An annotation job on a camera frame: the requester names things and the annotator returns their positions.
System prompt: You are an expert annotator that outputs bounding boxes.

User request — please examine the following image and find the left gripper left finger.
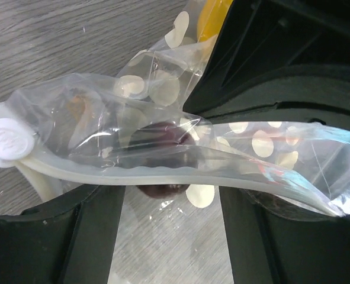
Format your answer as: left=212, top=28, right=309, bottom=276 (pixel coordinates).
left=0, top=185, right=125, bottom=283

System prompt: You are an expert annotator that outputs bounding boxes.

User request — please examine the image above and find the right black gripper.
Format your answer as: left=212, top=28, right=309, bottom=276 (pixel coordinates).
left=184, top=1, right=350, bottom=130

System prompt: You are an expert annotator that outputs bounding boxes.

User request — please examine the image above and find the clear zip top bag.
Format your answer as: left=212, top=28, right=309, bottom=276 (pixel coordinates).
left=0, top=0, right=350, bottom=284

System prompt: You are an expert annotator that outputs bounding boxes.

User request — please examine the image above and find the small dark purple fake fruit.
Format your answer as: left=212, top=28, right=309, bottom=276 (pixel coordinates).
left=127, top=120, right=201, bottom=198

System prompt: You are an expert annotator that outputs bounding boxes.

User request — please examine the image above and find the yellow green fake mango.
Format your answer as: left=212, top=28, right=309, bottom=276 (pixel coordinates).
left=197, top=0, right=233, bottom=42

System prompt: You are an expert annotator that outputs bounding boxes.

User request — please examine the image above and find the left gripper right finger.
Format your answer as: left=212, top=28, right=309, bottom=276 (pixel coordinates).
left=220, top=187, right=350, bottom=283

